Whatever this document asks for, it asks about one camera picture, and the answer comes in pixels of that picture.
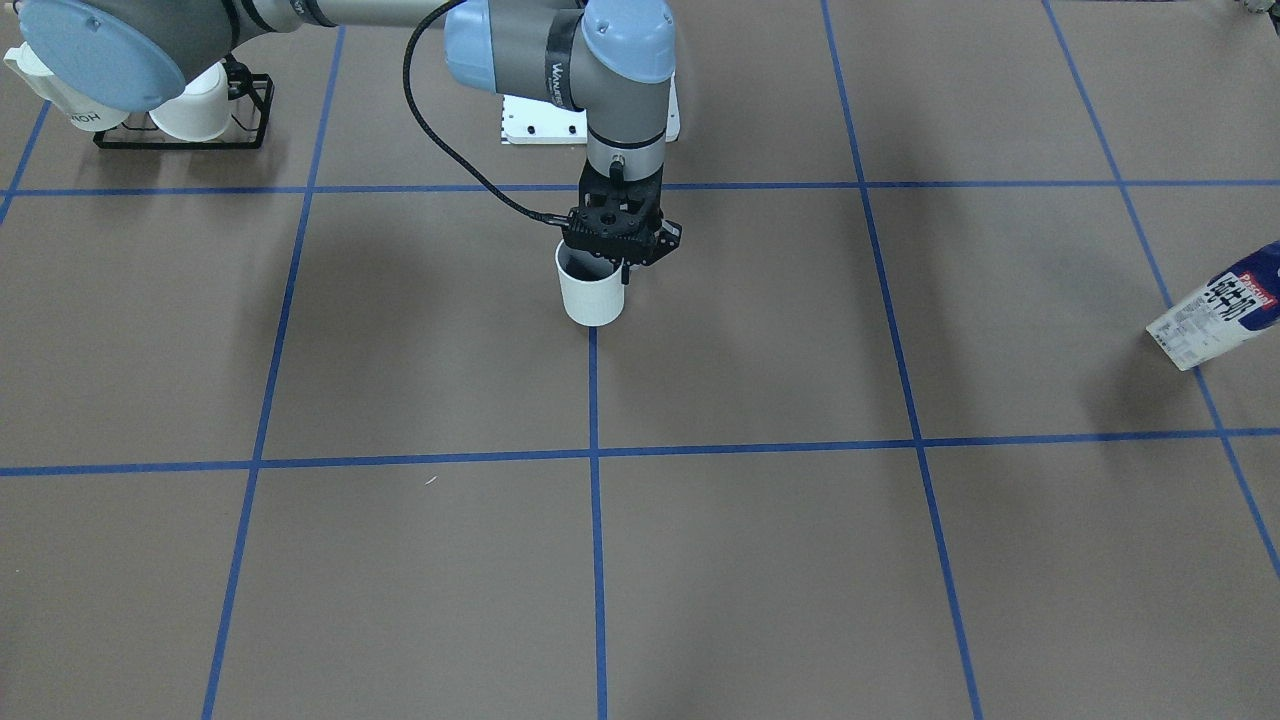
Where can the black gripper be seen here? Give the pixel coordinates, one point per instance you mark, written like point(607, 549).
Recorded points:
point(668, 240)

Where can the white mug grey inside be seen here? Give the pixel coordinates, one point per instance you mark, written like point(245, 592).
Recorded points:
point(592, 290)

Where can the blue white milk carton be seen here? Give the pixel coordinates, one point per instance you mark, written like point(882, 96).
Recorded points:
point(1231, 308)

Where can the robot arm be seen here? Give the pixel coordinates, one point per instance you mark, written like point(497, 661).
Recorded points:
point(612, 60)

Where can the white cup in rack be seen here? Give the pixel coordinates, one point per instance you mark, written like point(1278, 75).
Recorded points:
point(201, 112)

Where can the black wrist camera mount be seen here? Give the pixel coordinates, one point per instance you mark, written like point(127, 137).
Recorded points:
point(622, 237)

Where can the white camera post with base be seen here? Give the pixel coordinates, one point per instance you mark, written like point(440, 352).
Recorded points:
point(535, 122)

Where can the black wire dish rack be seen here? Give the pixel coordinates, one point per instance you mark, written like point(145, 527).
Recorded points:
point(252, 97)

